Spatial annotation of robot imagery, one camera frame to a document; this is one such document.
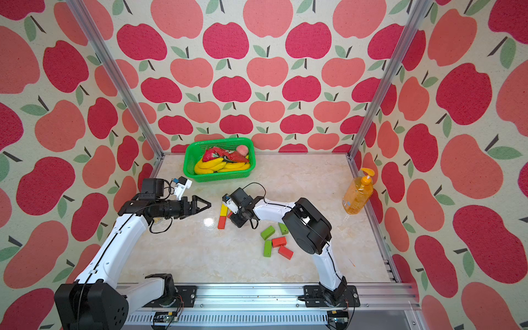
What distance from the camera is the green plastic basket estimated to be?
41.9 inches

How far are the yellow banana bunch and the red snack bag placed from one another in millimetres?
14

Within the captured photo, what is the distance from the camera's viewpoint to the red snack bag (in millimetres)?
1061
